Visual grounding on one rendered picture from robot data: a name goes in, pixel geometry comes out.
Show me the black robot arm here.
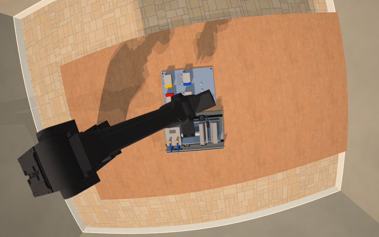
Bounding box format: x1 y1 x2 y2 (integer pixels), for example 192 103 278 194
18 90 216 199

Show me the white block with yellow end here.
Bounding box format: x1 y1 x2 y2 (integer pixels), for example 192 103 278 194
164 75 173 88

